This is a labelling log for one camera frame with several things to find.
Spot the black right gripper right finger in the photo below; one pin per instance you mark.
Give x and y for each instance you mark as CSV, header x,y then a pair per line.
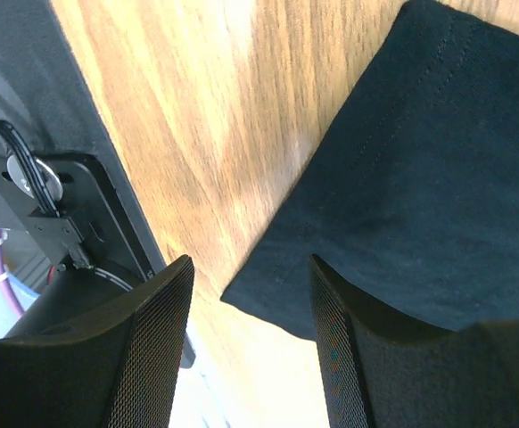
x,y
383,368

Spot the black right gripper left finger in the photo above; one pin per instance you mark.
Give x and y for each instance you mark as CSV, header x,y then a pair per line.
x,y
93,351

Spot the black t shirt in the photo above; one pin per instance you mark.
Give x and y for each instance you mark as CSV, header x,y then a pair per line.
x,y
413,193

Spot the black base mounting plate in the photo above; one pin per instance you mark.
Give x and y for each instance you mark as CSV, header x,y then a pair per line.
x,y
44,95

